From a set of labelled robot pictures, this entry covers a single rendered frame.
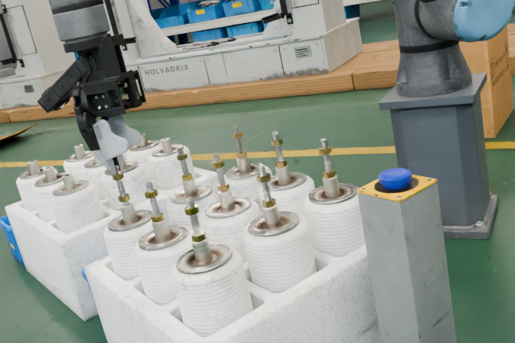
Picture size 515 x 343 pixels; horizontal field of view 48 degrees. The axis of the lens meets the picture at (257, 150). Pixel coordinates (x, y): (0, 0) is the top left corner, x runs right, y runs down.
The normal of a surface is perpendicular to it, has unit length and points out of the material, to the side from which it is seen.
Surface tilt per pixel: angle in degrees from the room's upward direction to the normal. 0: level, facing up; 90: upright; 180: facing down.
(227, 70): 90
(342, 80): 90
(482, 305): 0
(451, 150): 90
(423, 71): 72
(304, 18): 90
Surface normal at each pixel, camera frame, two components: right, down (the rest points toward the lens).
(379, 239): -0.79, 0.32
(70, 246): 0.62, 0.11
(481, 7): 0.36, 0.31
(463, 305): -0.20, -0.94
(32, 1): 0.87, -0.04
